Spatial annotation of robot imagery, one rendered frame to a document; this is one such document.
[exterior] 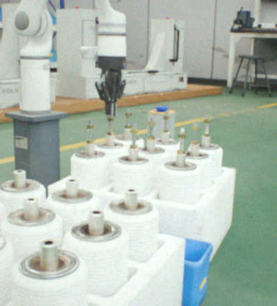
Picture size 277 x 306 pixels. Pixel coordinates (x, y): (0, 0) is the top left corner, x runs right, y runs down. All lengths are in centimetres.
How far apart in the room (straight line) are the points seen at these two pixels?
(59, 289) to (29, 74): 100
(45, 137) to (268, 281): 80
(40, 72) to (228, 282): 84
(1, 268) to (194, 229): 49
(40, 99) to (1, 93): 174
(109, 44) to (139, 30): 634
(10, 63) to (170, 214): 258
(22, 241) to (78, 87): 312
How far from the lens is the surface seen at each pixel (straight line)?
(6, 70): 341
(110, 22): 117
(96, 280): 66
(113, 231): 67
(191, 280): 91
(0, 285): 64
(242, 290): 106
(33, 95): 146
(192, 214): 99
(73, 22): 381
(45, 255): 57
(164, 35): 479
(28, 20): 144
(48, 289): 55
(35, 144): 146
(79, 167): 110
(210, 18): 678
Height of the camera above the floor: 52
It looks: 14 degrees down
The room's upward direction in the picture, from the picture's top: 2 degrees clockwise
